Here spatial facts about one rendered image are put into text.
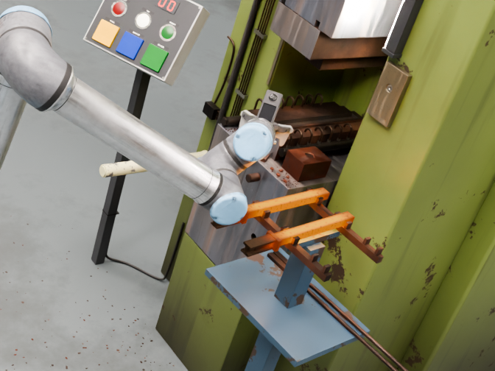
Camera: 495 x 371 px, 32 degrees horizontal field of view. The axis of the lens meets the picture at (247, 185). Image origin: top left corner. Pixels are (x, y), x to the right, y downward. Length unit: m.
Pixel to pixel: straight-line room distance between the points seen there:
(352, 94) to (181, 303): 0.97
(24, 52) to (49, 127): 2.59
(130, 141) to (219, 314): 1.22
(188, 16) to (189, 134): 1.79
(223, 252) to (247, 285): 0.42
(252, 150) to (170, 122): 2.62
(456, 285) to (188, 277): 0.93
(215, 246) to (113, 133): 1.13
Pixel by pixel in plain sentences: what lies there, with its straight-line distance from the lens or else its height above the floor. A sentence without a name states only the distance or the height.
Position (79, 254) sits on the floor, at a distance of 3.59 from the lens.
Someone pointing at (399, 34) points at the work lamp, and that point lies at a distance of 2.47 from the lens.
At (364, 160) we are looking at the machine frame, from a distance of 2.63.
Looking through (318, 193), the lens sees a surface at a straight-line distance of 2.47.
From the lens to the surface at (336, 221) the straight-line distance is 2.38.
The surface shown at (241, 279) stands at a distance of 2.50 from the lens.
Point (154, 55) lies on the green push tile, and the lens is 2.91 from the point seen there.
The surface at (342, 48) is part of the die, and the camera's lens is 2.64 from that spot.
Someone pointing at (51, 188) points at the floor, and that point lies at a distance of 3.94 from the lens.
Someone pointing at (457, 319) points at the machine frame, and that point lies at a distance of 3.12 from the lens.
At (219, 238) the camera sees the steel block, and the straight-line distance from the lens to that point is 2.89.
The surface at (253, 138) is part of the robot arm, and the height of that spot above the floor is 1.24.
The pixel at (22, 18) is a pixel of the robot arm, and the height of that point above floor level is 1.44.
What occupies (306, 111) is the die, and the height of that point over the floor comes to 0.99.
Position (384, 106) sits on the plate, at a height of 1.24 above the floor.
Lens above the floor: 2.20
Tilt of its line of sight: 30 degrees down
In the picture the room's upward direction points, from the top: 19 degrees clockwise
